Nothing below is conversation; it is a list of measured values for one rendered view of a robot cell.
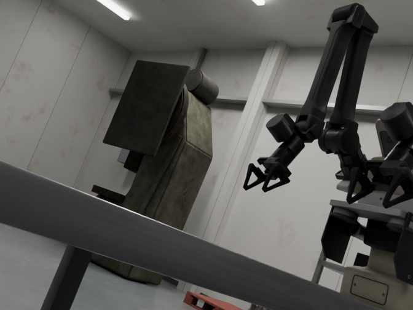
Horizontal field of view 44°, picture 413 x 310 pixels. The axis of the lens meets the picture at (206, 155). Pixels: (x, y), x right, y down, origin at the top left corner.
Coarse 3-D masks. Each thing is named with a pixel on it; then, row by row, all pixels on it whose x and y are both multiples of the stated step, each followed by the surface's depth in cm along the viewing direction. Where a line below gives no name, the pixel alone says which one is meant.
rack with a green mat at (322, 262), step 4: (320, 256) 284; (320, 260) 283; (324, 260) 282; (320, 264) 282; (324, 264) 281; (328, 264) 279; (332, 264) 278; (336, 264) 277; (316, 268) 283; (320, 268) 282; (328, 268) 289; (332, 268) 277; (336, 268) 275; (340, 268) 274; (344, 268) 272; (316, 272) 282; (320, 272) 282; (340, 272) 284; (316, 276) 282; (320, 276) 283; (312, 280) 282; (316, 280) 281
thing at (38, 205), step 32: (0, 160) 26; (0, 192) 26; (32, 192) 27; (64, 192) 28; (32, 224) 27; (64, 224) 28; (96, 224) 29; (128, 224) 31; (160, 224) 32; (64, 256) 101; (128, 256) 31; (160, 256) 32; (192, 256) 34; (224, 256) 35; (64, 288) 98; (224, 288) 35; (256, 288) 37; (288, 288) 39; (320, 288) 41
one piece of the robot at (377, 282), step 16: (368, 176) 152; (384, 192) 145; (400, 192) 141; (368, 224) 145; (384, 224) 140; (384, 256) 140; (352, 272) 143; (368, 272) 139; (384, 272) 138; (352, 288) 141; (368, 288) 137; (384, 288) 132; (400, 288) 129; (384, 304) 132; (400, 304) 128
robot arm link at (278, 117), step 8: (272, 120) 148; (280, 120) 144; (288, 120) 147; (272, 128) 145; (280, 128) 145; (288, 128) 146; (296, 128) 148; (312, 128) 148; (320, 128) 149; (280, 136) 146; (288, 136) 146; (304, 136) 148; (312, 136) 148
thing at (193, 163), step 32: (160, 64) 738; (128, 96) 751; (160, 96) 716; (192, 96) 756; (128, 128) 728; (160, 128) 695; (192, 128) 733; (128, 160) 782; (160, 160) 722; (192, 160) 729; (96, 192) 755; (128, 192) 733; (160, 192) 702; (192, 192) 746; (96, 256) 724
